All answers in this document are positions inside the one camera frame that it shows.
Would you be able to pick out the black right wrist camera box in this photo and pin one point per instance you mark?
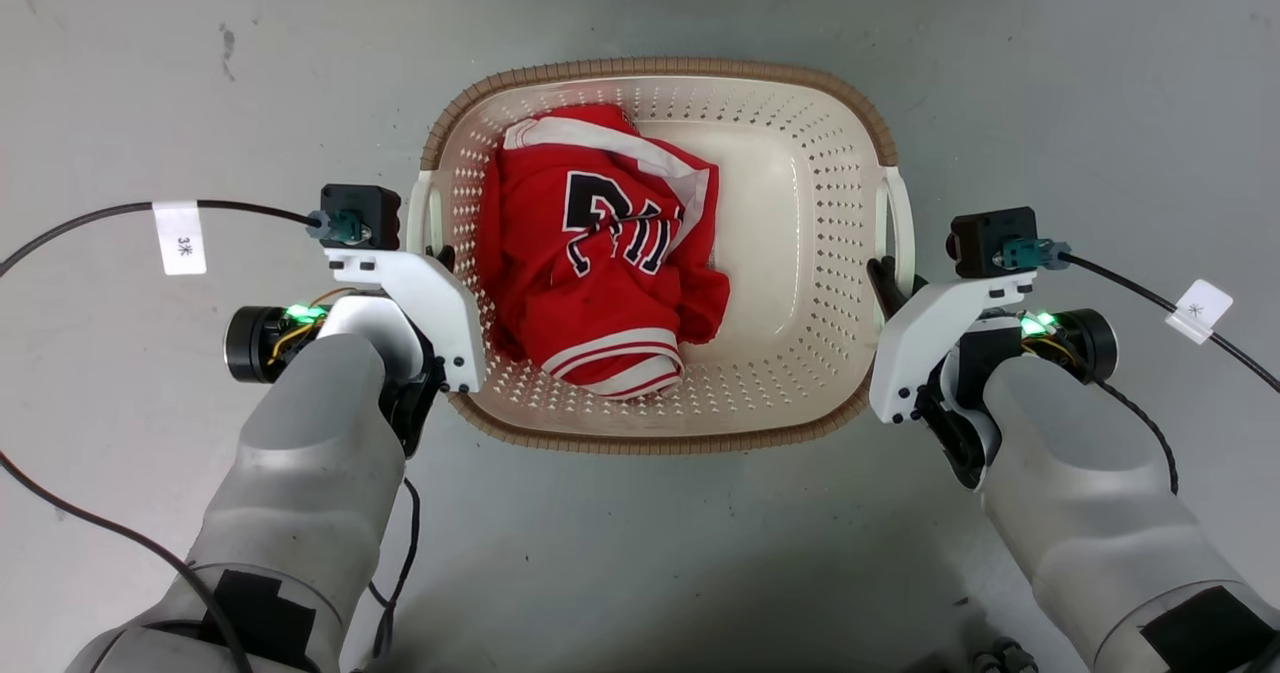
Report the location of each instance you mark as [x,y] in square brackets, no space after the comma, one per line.
[985,238]

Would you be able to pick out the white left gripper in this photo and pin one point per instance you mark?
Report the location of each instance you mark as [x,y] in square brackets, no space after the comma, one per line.
[440,303]

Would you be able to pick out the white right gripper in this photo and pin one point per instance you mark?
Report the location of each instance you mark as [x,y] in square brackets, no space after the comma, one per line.
[920,343]

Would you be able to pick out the cream laundry basket brown rim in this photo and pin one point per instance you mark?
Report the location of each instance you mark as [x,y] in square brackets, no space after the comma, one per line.
[800,253]

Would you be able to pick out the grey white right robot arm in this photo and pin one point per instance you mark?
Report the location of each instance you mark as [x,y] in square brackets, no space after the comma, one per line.
[1090,493]

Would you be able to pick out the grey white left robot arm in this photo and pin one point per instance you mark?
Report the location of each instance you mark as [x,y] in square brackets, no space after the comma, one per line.
[300,473]

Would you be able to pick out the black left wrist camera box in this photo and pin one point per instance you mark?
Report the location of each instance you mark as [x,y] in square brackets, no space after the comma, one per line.
[360,213]

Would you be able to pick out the red basketball jersey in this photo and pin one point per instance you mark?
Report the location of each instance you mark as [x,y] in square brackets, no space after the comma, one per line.
[590,293]

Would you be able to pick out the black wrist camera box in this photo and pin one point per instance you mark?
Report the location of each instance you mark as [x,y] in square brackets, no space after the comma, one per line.
[985,238]
[360,213]

